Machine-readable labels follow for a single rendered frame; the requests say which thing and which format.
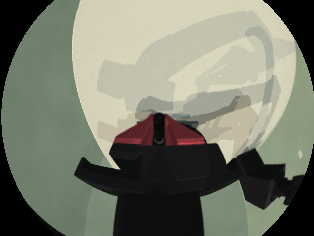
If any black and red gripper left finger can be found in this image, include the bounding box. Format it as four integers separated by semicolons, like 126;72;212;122
113;114;154;145

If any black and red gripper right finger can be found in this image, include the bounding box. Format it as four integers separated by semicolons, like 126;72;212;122
165;114;206;146

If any grey bench vise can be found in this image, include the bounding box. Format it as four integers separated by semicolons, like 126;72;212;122
153;112;204;145

